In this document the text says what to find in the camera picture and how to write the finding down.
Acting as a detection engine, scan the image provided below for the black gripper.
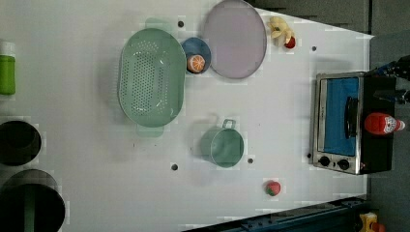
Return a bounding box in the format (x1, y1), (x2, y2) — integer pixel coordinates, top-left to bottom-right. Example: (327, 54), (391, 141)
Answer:
(369, 55), (410, 104)

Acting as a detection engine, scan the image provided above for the red ketchup bottle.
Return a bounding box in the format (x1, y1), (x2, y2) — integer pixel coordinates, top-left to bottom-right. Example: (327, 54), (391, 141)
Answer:
(365, 112), (406, 135)

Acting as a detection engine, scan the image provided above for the silver black toaster oven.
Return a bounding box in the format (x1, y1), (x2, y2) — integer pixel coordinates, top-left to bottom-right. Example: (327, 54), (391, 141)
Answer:
(311, 72), (395, 175)

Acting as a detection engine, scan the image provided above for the small red toy fruit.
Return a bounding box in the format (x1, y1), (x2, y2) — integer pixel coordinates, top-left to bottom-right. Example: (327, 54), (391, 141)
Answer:
(284, 37), (296, 49)

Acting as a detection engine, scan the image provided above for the yellow banana peel toy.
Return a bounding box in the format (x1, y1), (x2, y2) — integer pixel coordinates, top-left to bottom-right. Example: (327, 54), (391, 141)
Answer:
(268, 16), (294, 44)

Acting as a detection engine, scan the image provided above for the large lilac plate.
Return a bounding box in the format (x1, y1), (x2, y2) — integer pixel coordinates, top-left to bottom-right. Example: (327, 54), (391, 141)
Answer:
(202, 0), (267, 79)

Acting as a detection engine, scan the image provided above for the strawberry toy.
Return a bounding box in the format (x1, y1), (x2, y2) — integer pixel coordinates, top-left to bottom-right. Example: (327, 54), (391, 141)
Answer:
(265, 181), (281, 196)

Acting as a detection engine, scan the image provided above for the green metal mug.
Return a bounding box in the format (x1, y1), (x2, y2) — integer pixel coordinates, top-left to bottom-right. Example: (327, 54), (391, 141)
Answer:
(200, 119), (245, 168)

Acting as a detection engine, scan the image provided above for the orange half toy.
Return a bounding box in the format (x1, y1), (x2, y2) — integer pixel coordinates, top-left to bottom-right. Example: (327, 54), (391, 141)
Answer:
(187, 54), (206, 73)

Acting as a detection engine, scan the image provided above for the small blue bowl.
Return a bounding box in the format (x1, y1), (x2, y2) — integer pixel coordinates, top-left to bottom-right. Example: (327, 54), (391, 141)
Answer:
(182, 38), (212, 74)

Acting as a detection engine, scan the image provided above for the green perforated colander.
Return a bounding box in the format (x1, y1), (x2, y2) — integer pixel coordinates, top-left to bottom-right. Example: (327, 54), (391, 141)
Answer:
(118, 17), (187, 137)

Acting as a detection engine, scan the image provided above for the black round cup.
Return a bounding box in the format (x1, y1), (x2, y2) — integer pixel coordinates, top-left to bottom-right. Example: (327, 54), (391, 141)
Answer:
(0, 121), (42, 166)

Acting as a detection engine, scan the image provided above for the green white bottle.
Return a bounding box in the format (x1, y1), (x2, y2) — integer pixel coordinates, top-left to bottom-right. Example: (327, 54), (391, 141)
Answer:
(0, 41), (15, 96)

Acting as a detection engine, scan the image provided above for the large black round container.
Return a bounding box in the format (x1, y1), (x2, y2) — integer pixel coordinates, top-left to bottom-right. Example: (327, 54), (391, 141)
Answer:
(0, 169), (66, 232)

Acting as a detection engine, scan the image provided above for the blue metal frame rail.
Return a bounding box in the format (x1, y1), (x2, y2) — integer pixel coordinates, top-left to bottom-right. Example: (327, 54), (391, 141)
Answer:
(185, 197), (369, 232)

